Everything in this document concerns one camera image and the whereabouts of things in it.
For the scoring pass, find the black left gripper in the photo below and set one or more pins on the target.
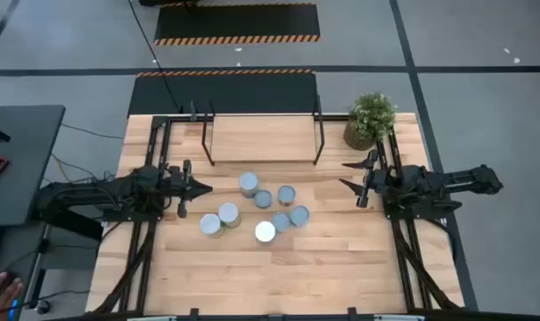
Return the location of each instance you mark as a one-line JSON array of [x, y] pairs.
[[177, 187]]

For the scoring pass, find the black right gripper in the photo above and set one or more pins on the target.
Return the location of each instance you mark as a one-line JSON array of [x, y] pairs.
[[377, 180]]

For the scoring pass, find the tall tin can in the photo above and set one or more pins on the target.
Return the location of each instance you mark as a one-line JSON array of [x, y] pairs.
[[210, 223]]

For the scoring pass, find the tall green oranges can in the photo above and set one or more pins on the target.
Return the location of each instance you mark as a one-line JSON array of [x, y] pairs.
[[229, 213]]

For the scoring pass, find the teal tuna can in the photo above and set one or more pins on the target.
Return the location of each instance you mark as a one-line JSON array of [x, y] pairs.
[[263, 199]]

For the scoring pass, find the white vegetables can with carrot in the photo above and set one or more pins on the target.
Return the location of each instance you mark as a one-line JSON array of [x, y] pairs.
[[299, 215]]

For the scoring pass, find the small tomato can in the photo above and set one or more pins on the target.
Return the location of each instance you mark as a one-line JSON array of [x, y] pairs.
[[286, 195]]

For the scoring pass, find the tall peaches can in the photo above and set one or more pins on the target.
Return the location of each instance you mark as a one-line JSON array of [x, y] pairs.
[[265, 231]]

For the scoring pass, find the small green peas can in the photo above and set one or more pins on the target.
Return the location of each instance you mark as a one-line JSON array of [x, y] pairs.
[[281, 221]]

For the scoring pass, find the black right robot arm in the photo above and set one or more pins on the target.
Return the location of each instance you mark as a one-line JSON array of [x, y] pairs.
[[430, 183]]

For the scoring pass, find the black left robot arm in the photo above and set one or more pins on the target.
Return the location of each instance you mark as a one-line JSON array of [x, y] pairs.
[[96, 196]]

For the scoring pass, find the potted plant in ribbed pot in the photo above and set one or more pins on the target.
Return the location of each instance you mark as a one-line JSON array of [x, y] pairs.
[[371, 117]]

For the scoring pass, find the black hazard-striped floor mat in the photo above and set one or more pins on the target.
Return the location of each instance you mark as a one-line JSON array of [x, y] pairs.
[[236, 20], [234, 93]]

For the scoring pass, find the black desk foot bar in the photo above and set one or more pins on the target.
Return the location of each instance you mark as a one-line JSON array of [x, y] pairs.
[[74, 225]]

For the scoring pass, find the grey desk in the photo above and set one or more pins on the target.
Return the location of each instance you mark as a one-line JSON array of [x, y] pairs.
[[29, 169]]

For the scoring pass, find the black caster wheel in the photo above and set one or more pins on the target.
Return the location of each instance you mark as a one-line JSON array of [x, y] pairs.
[[43, 307]]

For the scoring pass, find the black computer mouse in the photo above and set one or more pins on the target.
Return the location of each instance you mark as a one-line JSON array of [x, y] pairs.
[[6, 284]]

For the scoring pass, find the person's hand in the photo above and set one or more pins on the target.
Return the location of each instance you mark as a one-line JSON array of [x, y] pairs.
[[0, 296]]

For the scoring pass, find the black aluminium table frame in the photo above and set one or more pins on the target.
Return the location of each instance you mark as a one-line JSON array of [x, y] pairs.
[[176, 118]]

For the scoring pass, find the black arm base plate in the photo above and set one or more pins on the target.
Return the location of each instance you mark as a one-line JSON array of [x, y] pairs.
[[118, 216], [430, 209]]

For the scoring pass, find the black frame bracket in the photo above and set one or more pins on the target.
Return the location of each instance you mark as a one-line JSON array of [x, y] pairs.
[[351, 313], [193, 314]]

